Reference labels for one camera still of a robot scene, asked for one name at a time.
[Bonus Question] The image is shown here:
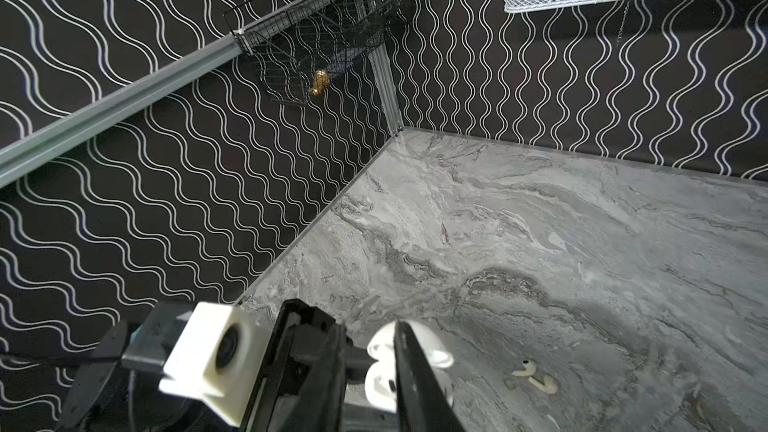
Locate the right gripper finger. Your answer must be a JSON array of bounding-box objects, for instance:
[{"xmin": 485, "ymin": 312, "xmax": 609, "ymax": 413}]
[{"xmin": 394, "ymin": 321, "xmax": 464, "ymax": 431}]

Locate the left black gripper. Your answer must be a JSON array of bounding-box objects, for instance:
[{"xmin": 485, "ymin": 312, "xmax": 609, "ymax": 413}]
[{"xmin": 239, "ymin": 299, "xmax": 375, "ymax": 431}]

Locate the white round charging case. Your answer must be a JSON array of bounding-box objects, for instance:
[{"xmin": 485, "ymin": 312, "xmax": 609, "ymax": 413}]
[{"xmin": 364, "ymin": 319, "xmax": 455, "ymax": 413}]

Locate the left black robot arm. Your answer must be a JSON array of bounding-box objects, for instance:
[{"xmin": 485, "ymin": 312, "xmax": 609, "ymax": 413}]
[{"xmin": 53, "ymin": 299, "xmax": 396, "ymax": 431}]

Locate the beige earbud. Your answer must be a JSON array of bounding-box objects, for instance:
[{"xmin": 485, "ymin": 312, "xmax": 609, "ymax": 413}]
[{"xmin": 512, "ymin": 359, "xmax": 559, "ymax": 395}]

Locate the small brass object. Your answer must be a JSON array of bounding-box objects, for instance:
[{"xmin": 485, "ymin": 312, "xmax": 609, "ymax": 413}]
[{"xmin": 309, "ymin": 70, "xmax": 331, "ymax": 97}]

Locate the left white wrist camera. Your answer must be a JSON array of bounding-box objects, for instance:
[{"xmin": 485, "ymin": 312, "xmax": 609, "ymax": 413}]
[{"xmin": 121, "ymin": 302, "xmax": 272, "ymax": 427}]

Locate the black wire basket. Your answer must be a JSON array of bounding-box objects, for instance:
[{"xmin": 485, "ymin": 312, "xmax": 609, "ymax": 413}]
[{"xmin": 223, "ymin": 0, "xmax": 413, "ymax": 105}]

